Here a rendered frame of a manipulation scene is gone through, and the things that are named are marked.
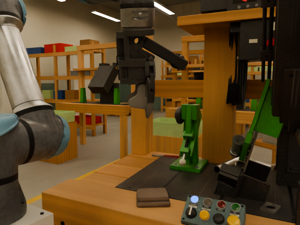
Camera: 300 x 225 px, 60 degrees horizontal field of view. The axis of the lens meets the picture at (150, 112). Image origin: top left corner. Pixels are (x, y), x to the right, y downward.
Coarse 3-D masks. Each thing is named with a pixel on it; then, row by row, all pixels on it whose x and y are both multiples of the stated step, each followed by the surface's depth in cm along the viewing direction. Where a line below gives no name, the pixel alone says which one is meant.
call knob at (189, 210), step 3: (189, 207) 67; (192, 207) 67; (186, 210) 67; (189, 210) 66; (192, 210) 66; (195, 210) 66; (186, 213) 66; (189, 213) 66; (192, 213) 66; (195, 213) 66; (189, 216) 66; (192, 216) 65
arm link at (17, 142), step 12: (0, 120) 56; (12, 120) 58; (0, 132) 55; (12, 132) 58; (24, 132) 61; (0, 144) 55; (12, 144) 58; (24, 144) 60; (0, 156) 55; (12, 156) 58; (24, 156) 61; (0, 168) 55; (12, 168) 58
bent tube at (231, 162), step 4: (228, 160) 111; (232, 160) 112; (236, 160) 114; (240, 160) 115; (244, 160) 116; (256, 160) 115; (260, 160) 114; (220, 164) 106; (228, 164) 108; (232, 164) 111; (264, 164) 112; (268, 164) 111; (272, 164) 109; (216, 168) 107; (220, 168) 103; (272, 168) 108; (216, 172) 105
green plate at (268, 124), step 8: (264, 88) 75; (264, 96) 76; (264, 104) 77; (256, 112) 77; (264, 112) 77; (256, 120) 77; (264, 120) 77; (272, 120) 76; (256, 128) 79; (264, 128) 78; (272, 128) 77; (280, 128) 76; (272, 136) 77
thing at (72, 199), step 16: (48, 192) 86; (64, 192) 86; (80, 192) 86; (96, 192) 86; (112, 192) 86; (128, 192) 86; (48, 208) 86; (64, 208) 83; (80, 208) 80; (96, 208) 77; (112, 208) 75; (128, 208) 75; (144, 208) 75; (160, 208) 75; (176, 208) 75; (64, 224) 83; (80, 224) 80; (96, 224) 78; (112, 224) 75; (128, 224) 73; (144, 224) 70; (160, 224) 68; (176, 224) 67; (256, 224) 67; (272, 224) 67; (288, 224) 67
